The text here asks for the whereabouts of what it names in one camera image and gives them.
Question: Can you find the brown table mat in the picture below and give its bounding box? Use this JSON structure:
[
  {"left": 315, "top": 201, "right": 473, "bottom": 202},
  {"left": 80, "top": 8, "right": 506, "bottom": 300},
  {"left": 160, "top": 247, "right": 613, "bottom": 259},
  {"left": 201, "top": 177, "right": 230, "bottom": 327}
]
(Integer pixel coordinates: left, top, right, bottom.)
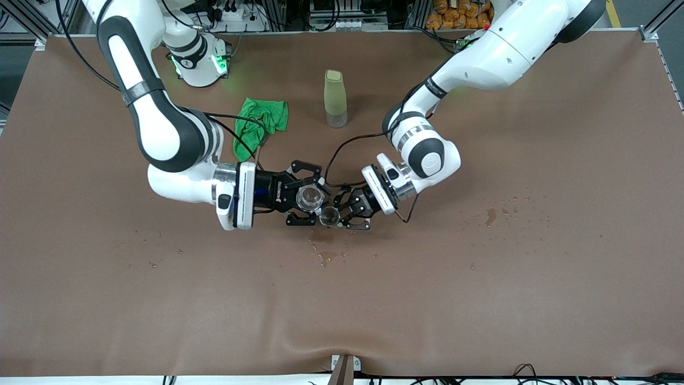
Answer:
[{"left": 0, "top": 29, "right": 684, "bottom": 378}]

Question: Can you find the olive green bottle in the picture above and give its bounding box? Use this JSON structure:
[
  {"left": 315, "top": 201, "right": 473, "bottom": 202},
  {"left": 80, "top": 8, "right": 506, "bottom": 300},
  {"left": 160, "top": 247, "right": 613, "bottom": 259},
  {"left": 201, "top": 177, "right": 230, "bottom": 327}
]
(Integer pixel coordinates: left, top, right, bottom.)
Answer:
[{"left": 324, "top": 70, "right": 348, "bottom": 129}]

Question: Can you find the green cloth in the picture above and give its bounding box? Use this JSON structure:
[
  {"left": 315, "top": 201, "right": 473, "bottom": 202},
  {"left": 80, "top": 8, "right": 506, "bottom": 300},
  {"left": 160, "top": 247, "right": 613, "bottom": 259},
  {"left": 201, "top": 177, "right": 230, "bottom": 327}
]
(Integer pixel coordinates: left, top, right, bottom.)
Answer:
[{"left": 233, "top": 97, "right": 289, "bottom": 163}]

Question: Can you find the pile of orange items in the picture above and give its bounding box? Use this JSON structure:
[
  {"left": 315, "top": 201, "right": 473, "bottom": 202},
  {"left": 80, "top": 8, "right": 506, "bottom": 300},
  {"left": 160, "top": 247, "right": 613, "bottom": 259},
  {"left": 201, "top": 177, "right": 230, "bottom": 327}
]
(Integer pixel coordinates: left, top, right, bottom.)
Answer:
[{"left": 426, "top": 0, "right": 495, "bottom": 30}]

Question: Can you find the metal table edge bracket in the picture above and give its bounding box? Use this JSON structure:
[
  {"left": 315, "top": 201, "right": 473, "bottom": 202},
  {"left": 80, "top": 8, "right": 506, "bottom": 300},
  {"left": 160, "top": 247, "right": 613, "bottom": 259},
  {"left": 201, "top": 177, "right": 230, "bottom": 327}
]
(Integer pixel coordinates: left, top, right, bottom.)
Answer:
[{"left": 330, "top": 354, "right": 362, "bottom": 385}]

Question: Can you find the brown liquid puddle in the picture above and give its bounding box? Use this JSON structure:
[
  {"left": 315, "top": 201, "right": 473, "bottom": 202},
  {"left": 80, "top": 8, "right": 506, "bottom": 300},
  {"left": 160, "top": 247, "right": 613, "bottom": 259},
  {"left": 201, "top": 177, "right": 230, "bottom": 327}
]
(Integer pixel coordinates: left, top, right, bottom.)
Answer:
[{"left": 309, "top": 230, "right": 348, "bottom": 267}]

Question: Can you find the white power strip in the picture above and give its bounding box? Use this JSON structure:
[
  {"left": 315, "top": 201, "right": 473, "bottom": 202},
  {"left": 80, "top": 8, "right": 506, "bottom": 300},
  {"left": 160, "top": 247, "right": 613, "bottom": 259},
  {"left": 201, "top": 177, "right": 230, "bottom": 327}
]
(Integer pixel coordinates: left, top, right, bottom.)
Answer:
[{"left": 211, "top": 0, "right": 266, "bottom": 33}]

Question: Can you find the clear glass measuring cup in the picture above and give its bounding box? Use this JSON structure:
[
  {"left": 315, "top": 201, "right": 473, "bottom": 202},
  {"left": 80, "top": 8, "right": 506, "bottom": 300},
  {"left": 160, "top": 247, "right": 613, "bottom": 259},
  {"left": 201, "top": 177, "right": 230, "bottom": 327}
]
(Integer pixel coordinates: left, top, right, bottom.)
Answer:
[{"left": 296, "top": 184, "right": 325, "bottom": 212}]

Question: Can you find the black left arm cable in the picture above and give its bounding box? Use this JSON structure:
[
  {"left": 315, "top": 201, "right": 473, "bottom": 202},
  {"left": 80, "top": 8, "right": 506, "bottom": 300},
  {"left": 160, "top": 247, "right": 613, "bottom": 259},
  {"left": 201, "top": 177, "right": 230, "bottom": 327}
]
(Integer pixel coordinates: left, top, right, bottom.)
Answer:
[{"left": 324, "top": 131, "right": 423, "bottom": 224}]

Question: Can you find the black cable bundle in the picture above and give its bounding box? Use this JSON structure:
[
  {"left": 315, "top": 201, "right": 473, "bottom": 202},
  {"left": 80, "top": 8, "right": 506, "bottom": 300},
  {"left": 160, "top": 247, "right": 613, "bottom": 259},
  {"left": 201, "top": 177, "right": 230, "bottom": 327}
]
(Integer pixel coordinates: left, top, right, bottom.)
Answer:
[{"left": 510, "top": 364, "right": 684, "bottom": 385}]

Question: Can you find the electronics box with cables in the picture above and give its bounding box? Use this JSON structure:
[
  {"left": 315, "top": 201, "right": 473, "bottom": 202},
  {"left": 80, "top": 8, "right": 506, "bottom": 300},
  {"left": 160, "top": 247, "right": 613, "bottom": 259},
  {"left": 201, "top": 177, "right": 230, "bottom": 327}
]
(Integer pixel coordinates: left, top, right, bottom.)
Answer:
[{"left": 307, "top": 0, "right": 389, "bottom": 32}]

